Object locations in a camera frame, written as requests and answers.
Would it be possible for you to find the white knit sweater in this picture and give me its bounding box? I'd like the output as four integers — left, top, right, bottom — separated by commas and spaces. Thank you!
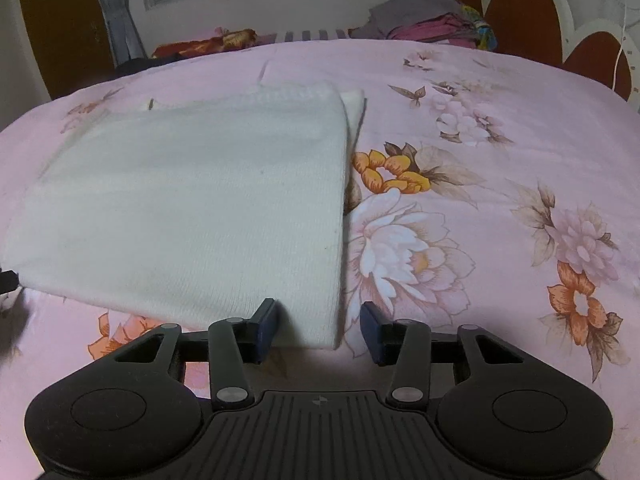
1, 82, 364, 348

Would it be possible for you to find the pile of folded clothes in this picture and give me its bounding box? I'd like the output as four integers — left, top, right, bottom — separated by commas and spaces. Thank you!
348, 0, 498, 51

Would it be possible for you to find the pink floral bed sheet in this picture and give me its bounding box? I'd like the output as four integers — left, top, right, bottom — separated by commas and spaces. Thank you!
1, 40, 639, 479

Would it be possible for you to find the black bag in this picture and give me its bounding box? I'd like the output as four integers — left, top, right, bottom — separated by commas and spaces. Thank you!
114, 58, 165, 78

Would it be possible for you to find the brown wooden wardrobe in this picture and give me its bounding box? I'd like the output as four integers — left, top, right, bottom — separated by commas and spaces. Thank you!
20, 0, 114, 99

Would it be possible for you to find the striped grey white mattress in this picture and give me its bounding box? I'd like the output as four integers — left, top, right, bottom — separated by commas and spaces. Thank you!
256, 28, 350, 46

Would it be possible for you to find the grey left curtain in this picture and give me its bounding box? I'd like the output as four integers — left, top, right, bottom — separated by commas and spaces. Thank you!
98, 0, 145, 66

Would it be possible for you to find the red white scalloped headboard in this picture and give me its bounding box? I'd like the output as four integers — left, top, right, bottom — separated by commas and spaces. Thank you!
461, 0, 639, 108

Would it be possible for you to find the white wall charger cable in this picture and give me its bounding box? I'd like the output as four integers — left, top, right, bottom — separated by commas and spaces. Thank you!
602, 0, 639, 94

